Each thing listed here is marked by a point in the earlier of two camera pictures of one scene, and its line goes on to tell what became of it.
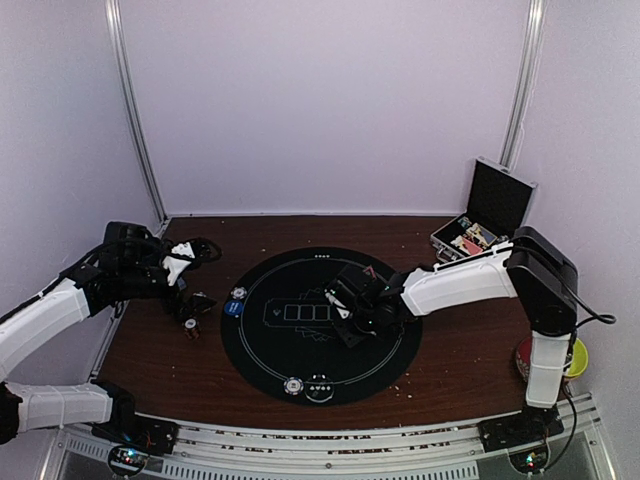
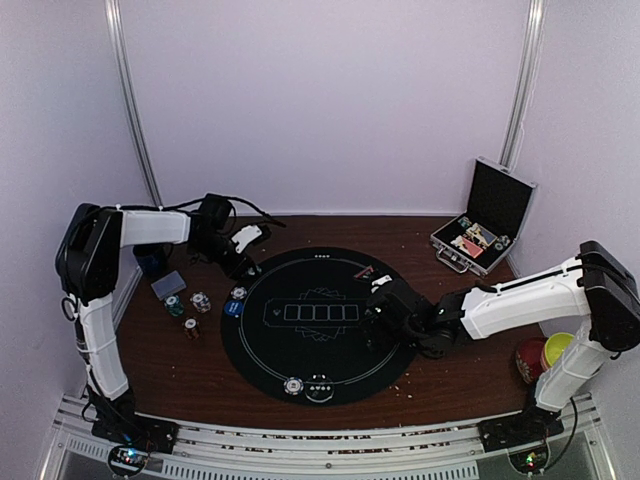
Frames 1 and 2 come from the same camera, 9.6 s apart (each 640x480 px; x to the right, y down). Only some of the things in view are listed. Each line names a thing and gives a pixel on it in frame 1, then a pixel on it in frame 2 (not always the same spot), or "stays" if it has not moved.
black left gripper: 187,308 to 235,270
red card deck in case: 471,247 stays
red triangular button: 371,271 stays
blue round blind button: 233,307 stays
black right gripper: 349,338 to 375,320
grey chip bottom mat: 293,385 stays
